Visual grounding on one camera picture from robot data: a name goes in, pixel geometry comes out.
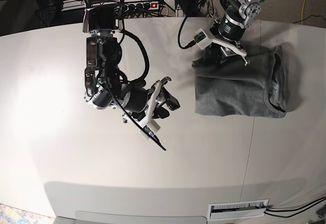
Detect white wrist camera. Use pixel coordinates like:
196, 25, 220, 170
194, 29, 212, 50
139, 121, 160, 140

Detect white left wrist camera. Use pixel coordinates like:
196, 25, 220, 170
194, 29, 212, 50

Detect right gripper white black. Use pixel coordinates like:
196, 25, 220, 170
122, 76, 180, 140

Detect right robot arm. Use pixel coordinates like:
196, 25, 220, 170
83, 0, 180, 144

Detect white table cable grommet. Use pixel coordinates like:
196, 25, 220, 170
207, 199, 269, 221

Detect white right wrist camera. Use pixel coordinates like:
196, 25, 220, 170
139, 121, 160, 140

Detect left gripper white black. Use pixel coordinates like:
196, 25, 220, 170
198, 19, 250, 68

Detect white power strip red switch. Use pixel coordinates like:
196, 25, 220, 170
124, 2, 160, 12

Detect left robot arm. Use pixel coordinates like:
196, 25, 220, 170
194, 0, 265, 66

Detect black cables at table edge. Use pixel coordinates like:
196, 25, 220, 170
264, 194, 326, 218

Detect grey T-shirt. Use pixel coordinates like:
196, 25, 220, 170
192, 45, 289, 119

